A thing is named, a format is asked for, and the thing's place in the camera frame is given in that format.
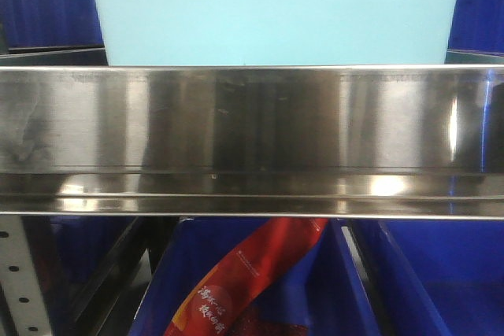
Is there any dark blue bin lower centre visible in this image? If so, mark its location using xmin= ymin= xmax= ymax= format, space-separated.
xmin=128 ymin=217 xmax=380 ymax=335

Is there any perforated grey shelf upright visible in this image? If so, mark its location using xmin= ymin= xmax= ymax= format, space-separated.
xmin=1 ymin=215 xmax=53 ymax=335

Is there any stainless steel shelf rail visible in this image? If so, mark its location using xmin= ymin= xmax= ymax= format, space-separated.
xmin=1 ymin=65 xmax=503 ymax=220

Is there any dark blue bin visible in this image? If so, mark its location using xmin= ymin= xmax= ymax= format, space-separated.
xmin=128 ymin=217 xmax=380 ymax=335
xmin=50 ymin=216 xmax=132 ymax=283
xmin=448 ymin=0 xmax=503 ymax=54
xmin=1 ymin=0 xmax=102 ymax=48
xmin=352 ymin=219 xmax=504 ymax=336

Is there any dark blue bin lower right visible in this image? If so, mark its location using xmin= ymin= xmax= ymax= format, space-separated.
xmin=352 ymin=219 xmax=504 ymax=336

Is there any dark blue bin upper right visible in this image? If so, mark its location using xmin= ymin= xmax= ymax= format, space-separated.
xmin=448 ymin=0 xmax=503 ymax=54

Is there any dark blue bin lower left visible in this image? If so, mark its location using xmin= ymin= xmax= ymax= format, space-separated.
xmin=50 ymin=216 xmax=132 ymax=283

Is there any light blue plastic bin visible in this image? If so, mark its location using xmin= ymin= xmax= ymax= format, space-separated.
xmin=95 ymin=0 xmax=456 ymax=66

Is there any red snack bag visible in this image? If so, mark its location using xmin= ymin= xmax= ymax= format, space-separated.
xmin=164 ymin=217 xmax=328 ymax=335

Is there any dark blue bin upper left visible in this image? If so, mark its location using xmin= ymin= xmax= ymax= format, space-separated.
xmin=1 ymin=0 xmax=102 ymax=48

